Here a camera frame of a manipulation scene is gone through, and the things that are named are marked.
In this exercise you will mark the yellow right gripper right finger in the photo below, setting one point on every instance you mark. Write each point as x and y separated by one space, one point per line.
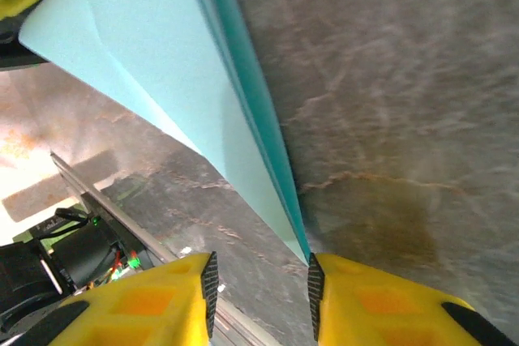
385 305

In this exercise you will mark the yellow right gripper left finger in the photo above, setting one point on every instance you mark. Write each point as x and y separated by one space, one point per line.
154 301

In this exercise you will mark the light blue paper sheet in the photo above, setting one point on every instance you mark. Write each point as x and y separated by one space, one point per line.
162 58

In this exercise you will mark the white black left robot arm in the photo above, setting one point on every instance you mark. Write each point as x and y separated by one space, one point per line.
81 249

